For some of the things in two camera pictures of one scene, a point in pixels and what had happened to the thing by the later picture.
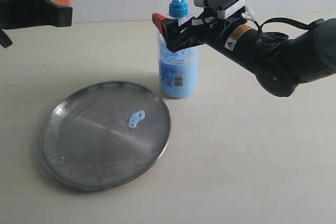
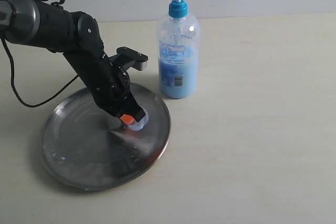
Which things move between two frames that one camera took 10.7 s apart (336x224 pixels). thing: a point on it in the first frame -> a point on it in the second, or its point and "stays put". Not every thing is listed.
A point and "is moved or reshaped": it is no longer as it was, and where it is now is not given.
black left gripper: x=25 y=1 -> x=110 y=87
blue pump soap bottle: x=178 y=70 stays put
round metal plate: x=86 y=142 stays put
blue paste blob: x=135 y=117 is moved or reshaped
